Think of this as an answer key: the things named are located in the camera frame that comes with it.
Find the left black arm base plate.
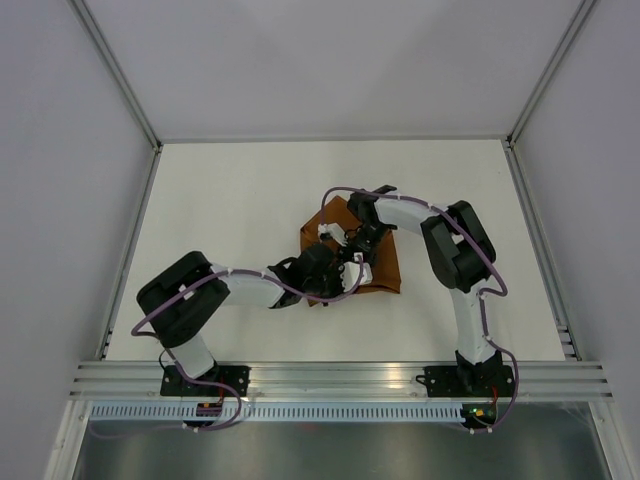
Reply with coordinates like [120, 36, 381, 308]
[160, 364, 251, 397]

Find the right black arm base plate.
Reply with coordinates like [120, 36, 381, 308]
[415, 366, 516, 398]

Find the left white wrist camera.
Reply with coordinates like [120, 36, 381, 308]
[339, 252, 373, 293]

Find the white slotted cable duct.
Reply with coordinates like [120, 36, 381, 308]
[89, 401, 463, 423]

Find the purple cable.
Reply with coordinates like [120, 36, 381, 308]
[320, 186, 521, 401]
[130, 259, 366, 431]

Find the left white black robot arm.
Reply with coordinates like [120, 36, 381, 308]
[132, 243, 363, 396]

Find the orange-brown cloth napkin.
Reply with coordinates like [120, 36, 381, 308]
[300, 196, 401, 294]

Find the aluminium frame post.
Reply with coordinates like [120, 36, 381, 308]
[503, 0, 599, 149]
[68, 0, 162, 152]

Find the right aluminium frame post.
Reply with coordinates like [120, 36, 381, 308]
[503, 0, 599, 149]

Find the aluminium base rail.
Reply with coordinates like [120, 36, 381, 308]
[69, 361, 613, 402]

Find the left aluminium frame post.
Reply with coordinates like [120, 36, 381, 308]
[68, 0, 162, 152]

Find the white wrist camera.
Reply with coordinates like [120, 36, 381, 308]
[317, 223, 347, 246]
[339, 252, 373, 293]

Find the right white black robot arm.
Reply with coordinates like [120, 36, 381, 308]
[346, 185, 503, 395]

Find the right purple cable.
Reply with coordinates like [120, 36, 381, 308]
[320, 186, 521, 401]

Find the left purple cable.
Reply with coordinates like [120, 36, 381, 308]
[130, 259, 366, 431]

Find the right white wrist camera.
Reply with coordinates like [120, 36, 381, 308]
[317, 223, 347, 246]

